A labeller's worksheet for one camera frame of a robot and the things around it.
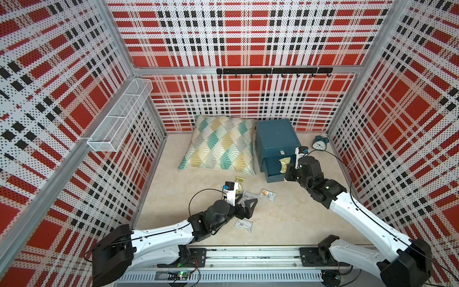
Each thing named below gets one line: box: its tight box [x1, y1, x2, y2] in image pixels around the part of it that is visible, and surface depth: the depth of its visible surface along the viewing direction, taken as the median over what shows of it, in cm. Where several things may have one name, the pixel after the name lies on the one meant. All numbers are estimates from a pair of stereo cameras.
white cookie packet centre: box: [241, 190, 260, 204], surface depth 93 cm
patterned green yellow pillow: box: [178, 114, 257, 176], surface depth 95 cm
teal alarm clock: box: [311, 134, 330, 151], surface depth 110 cm
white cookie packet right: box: [258, 188, 278, 203], surface depth 92 cm
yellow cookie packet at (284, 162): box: [278, 156, 292, 174], surface depth 82 cm
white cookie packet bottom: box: [233, 217, 254, 234], surface depth 83 cm
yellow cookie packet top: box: [235, 176, 246, 194], surface depth 97 cm
